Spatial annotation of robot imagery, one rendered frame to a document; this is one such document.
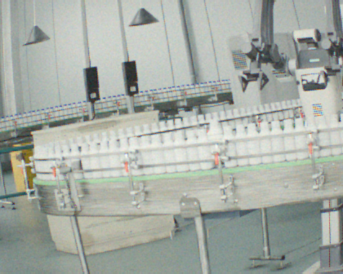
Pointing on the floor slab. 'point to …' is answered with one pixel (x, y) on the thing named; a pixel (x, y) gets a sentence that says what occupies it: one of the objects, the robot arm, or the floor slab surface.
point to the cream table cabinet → (133, 225)
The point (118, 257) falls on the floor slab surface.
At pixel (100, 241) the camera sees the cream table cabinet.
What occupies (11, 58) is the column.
